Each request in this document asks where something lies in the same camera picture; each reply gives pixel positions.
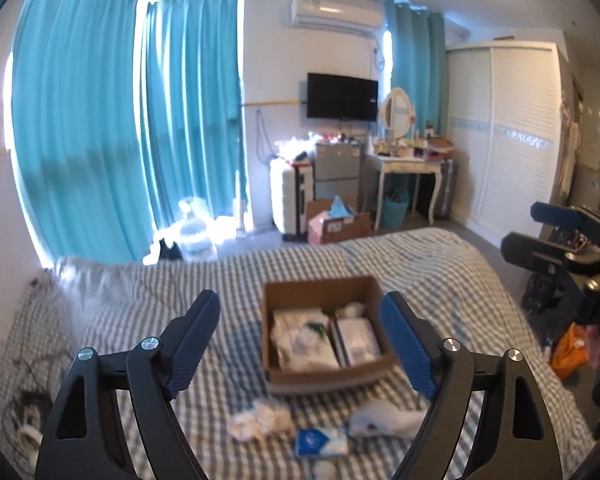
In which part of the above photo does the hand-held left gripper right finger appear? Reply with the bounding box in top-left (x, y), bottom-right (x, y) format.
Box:
top-left (380, 290), bottom-right (564, 480)

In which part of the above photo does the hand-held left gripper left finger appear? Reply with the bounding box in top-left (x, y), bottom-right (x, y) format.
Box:
top-left (35, 289), bottom-right (221, 480)

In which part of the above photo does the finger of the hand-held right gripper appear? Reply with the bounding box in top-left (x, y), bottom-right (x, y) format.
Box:
top-left (530, 201), bottom-right (600, 246)
top-left (500, 232), bottom-right (588, 277)

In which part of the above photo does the black bag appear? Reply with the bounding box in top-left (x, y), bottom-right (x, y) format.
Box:
top-left (521, 271), bottom-right (563, 312)

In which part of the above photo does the white packet with blue print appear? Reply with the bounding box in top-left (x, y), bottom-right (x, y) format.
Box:
top-left (332, 317), bottom-right (384, 367)

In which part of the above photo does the small white cloth ball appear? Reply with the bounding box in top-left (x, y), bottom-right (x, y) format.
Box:
top-left (336, 300), bottom-right (367, 319)

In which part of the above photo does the grey checked bed blanket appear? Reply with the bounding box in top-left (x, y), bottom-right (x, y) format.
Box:
top-left (0, 227), bottom-right (597, 480)

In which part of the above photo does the orange plastic bag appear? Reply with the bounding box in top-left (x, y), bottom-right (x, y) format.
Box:
top-left (550, 323), bottom-right (592, 381)

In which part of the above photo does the white sock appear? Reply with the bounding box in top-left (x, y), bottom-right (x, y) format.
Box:
top-left (347, 399), bottom-right (429, 442)

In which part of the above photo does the white sliding wardrobe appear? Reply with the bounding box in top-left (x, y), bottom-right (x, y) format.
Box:
top-left (445, 40), bottom-right (576, 241)

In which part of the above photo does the open cardboard box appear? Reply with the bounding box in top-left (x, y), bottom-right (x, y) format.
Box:
top-left (261, 275), bottom-right (399, 395)

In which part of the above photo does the crumpled white cloth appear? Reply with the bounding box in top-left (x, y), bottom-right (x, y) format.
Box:
top-left (227, 397), bottom-right (294, 444)

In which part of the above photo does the grey suitcase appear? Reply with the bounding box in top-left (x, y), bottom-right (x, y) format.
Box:
top-left (434, 158), bottom-right (460, 221)

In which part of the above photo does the clear water jug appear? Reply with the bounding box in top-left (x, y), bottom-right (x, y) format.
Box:
top-left (177, 197), bottom-right (219, 262)

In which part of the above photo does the white packet with green print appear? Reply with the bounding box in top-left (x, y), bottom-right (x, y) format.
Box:
top-left (270, 308), bottom-right (341, 373)

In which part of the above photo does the white pillow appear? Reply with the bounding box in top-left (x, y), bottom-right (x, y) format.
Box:
top-left (50, 254), bottom-right (146, 301)

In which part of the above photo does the teal plastic basket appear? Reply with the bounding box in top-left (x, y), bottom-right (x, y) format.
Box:
top-left (381, 195), bottom-right (411, 229)

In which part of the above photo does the floor cardboard box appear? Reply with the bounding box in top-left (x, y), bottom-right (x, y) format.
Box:
top-left (306, 199), bottom-right (372, 246)

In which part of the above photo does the blue tissue pack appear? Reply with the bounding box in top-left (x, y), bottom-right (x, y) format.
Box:
top-left (293, 427), bottom-right (350, 461)

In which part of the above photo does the white dressing table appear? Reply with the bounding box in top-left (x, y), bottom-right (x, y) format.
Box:
top-left (364, 152), bottom-right (446, 232)

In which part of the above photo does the white suitcase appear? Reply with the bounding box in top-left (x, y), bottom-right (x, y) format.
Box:
top-left (270, 157), bottom-right (315, 242)

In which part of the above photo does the grey mini fridge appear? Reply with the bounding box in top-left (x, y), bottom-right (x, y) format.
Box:
top-left (313, 142), bottom-right (363, 211)

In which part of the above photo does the oval white vanity mirror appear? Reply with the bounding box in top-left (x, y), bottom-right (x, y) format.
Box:
top-left (379, 87), bottom-right (414, 142)

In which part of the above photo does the narrow teal curtain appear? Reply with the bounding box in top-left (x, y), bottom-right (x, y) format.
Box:
top-left (383, 0), bottom-right (451, 137)

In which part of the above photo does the wide teal curtain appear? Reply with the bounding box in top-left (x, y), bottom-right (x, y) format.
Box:
top-left (10, 0), bottom-right (251, 265)

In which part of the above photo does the white air conditioner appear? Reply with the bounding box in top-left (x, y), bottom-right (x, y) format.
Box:
top-left (280, 0), bottom-right (385, 36)

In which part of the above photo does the black wall television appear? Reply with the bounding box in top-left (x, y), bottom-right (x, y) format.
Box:
top-left (306, 72), bottom-right (379, 123)

